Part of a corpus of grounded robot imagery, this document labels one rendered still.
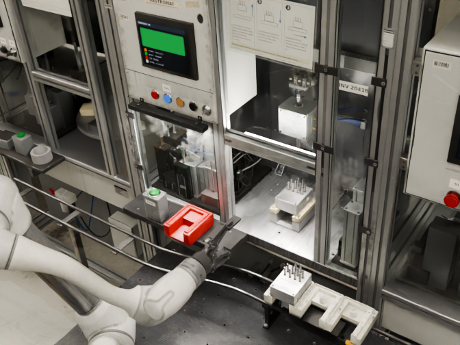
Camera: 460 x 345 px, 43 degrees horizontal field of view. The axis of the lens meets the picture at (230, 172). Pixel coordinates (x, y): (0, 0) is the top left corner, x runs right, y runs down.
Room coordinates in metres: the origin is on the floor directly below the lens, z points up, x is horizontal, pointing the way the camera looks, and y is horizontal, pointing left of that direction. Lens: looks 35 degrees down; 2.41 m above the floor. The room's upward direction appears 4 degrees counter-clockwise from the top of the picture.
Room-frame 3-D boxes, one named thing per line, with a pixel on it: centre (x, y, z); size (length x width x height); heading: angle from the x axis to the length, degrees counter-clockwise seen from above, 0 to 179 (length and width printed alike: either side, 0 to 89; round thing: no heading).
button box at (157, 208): (1.87, 0.30, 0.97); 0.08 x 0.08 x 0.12; 52
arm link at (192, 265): (1.31, 0.14, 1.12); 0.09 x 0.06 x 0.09; 52
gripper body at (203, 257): (1.37, 0.10, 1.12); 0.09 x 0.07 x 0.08; 142
